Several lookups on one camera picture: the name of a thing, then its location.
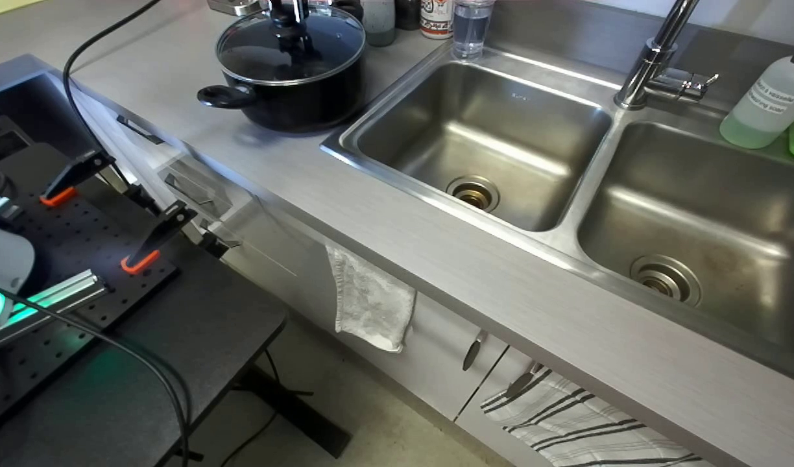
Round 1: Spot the glass lid with black knob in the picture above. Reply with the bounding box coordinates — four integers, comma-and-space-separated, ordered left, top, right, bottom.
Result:
212, 3, 369, 89

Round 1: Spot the black cooking pot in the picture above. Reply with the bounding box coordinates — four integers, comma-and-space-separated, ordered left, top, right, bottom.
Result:
194, 34, 369, 135

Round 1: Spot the stainless steel four-slot toaster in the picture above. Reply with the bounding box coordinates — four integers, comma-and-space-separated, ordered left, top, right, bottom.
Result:
208, 0, 270, 16

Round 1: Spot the clear pump soap dispenser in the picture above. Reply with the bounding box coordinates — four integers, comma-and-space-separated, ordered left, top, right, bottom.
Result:
357, 0, 397, 50

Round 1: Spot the white can with red label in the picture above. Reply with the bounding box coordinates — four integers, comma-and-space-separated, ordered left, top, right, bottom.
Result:
417, 0, 456, 41

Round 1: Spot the stainless steel double sink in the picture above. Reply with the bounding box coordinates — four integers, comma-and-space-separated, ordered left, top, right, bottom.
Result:
318, 41, 794, 386

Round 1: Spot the dark grey equipment box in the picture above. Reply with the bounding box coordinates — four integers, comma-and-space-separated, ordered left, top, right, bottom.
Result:
0, 54, 95, 176

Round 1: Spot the chrome kitchen faucet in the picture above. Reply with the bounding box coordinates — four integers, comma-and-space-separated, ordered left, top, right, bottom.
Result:
613, 0, 722, 113

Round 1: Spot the black perforated robot table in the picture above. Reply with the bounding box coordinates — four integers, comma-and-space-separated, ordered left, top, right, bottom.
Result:
0, 140, 353, 467

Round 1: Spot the dish soap bottle green liquid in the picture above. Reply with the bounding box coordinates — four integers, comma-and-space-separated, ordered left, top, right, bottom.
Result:
719, 22, 794, 151

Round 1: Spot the white striped hanging towel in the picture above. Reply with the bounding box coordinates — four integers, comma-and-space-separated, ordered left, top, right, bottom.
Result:
482, 366, 705, 467

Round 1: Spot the metal drawer handle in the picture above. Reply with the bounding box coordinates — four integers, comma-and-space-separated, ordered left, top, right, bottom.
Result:
113, 112, 165, 144

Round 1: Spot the black kettle power cable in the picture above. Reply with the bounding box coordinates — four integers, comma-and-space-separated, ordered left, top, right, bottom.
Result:
59, 0, 163, 188

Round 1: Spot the orange handled black clamp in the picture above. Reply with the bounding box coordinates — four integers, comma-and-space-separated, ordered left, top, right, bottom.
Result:
39, 151, 116, 211
120, 201, 199, 277

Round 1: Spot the aluminium rail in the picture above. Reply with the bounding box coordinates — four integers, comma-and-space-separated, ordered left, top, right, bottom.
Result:
0, 266, 108, 348

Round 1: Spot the metal cabinet door handle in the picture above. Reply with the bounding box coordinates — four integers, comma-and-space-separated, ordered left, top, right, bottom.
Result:
458, 330, 484, 373

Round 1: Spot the thin black table cable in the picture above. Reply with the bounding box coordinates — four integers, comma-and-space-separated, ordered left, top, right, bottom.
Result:
0, 270, 199, 467

